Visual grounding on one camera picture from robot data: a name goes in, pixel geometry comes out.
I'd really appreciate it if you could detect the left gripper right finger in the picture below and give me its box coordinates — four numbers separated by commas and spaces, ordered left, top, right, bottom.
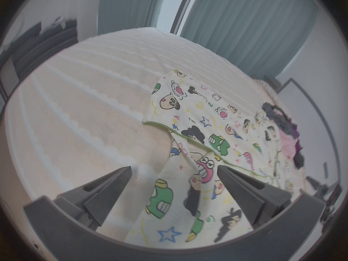
217, 164, 292, 227

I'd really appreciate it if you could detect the bed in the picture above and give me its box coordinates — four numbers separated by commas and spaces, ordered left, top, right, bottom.
0, 21, 305, 241

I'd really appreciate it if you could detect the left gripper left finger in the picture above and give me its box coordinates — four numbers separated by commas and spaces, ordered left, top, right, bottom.
56, 166, 132, 230

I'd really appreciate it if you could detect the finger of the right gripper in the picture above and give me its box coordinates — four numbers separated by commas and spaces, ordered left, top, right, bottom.
306, 176, 324, 194

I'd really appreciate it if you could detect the white grey-framed door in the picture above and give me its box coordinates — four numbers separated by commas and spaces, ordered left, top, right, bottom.
277, 78, 341, 179

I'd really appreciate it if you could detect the blue-green curtain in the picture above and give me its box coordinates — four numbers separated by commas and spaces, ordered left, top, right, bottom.
98, 0, 170, 36
181, 0, 319, 77

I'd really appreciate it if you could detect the pile of clothes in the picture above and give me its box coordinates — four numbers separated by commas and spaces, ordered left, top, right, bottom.
261, 102, 306, 171

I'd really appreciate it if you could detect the white printed pyjama garment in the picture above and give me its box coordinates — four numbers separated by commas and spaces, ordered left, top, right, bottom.
124, 69, 296, 248

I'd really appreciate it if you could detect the window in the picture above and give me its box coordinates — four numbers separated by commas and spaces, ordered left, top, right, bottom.
156, 0, 203, 35

